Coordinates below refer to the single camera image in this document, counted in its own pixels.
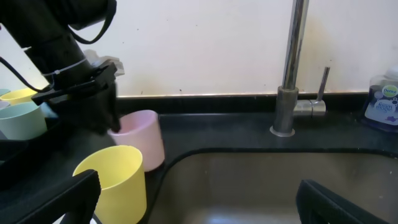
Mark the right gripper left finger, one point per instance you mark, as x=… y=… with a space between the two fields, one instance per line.
x=77 y=199

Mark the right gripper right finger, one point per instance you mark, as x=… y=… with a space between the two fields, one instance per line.
x=323 y=208

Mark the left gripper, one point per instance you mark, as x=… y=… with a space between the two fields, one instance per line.
x=84 y=99

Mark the pink cup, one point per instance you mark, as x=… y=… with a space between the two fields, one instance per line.
x=146 y=140

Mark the yellow cup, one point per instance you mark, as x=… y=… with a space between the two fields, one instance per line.
x=124 y=186
x=18 y=96

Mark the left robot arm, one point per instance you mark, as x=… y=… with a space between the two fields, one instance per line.
x=46 y=37

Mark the steel sink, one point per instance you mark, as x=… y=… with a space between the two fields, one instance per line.
x=248 y=186

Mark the green cup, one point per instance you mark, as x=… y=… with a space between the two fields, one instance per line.
x=3 y=92
x=21 y=124

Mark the grey cup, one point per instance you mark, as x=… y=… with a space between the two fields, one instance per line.
x=2 y=105

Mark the blue soap bottle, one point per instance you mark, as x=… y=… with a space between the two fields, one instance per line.
x=382 y=105

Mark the steel tap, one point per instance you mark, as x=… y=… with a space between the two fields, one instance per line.
x=290 y=46

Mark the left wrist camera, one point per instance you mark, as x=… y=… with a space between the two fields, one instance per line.
x=107 y=60

